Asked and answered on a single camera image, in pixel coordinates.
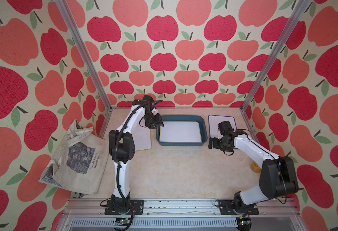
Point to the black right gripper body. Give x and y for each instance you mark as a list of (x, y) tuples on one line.
[(225, 147)]

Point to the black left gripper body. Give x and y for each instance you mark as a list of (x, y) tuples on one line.
[(152, 120)]

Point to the yellow-framed whiteboard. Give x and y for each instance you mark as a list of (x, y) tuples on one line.
[(142, 138), (180, 132)]

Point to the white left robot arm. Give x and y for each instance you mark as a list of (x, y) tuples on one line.
[(143, 114)]

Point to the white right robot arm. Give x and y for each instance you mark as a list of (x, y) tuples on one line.
[(278, 175)]

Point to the dark teal storage box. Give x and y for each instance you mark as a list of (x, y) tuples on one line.
[(195, 118)]

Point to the orange drink can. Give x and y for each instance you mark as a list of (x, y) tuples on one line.
[(255, 167)]

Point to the beige printed tote bag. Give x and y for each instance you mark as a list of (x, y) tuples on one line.
[(78, 163)]

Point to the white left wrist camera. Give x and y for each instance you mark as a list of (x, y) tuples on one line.
[(154, 111)]

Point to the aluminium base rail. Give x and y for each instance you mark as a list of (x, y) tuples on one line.
[(170, 214)]

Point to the left aluminium frame post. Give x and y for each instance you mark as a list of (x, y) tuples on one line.
[(83, 50)]

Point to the aluminium frame post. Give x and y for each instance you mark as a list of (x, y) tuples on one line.
[(292, 22), (83, 50)]

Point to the right aluminium frame post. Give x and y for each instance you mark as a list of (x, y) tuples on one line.
[(292, 22)]

